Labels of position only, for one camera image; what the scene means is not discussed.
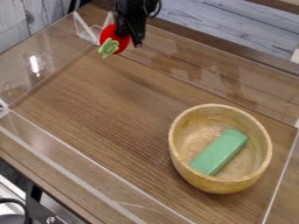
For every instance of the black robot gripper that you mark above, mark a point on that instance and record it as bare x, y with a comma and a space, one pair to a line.
135, 9

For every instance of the red plush strawberry green leaf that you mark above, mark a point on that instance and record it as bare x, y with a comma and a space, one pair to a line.
111, 44

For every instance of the light wooden bowl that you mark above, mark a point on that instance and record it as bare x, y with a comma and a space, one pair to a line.
195, 128

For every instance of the green rectangular block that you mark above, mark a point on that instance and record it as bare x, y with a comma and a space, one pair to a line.
219, 152

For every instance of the clear acrylic corner bracket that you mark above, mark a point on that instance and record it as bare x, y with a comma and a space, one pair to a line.
89, 33

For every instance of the clear acrylic tray wall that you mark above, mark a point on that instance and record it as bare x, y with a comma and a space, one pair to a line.
87, 122

